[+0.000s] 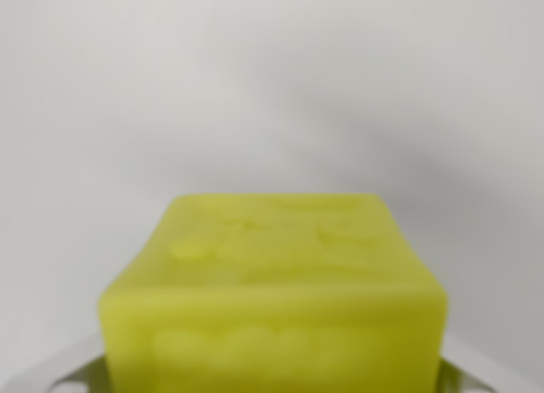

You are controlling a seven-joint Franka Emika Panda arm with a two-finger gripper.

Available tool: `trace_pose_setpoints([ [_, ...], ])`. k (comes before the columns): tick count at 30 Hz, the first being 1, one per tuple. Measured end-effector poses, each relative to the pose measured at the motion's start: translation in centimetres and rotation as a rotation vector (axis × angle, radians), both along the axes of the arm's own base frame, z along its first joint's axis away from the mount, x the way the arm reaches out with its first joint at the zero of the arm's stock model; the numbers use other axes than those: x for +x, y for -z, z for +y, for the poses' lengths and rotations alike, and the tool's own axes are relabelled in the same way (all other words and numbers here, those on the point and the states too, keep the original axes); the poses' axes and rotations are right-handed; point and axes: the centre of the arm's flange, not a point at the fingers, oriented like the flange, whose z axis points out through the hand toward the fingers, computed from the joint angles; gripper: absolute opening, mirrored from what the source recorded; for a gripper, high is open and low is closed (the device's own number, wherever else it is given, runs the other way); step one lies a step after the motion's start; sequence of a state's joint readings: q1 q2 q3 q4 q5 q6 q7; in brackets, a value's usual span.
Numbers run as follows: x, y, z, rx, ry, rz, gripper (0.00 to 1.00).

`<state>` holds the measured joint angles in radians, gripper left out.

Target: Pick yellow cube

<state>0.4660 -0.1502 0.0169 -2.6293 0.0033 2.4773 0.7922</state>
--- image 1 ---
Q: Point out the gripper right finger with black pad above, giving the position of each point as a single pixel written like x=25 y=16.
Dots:
x=461 y=380

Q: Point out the yellow translucent cube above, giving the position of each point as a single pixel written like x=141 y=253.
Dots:
x=272 y=308

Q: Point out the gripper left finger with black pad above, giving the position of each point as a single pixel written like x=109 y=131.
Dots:
x=87 y=378

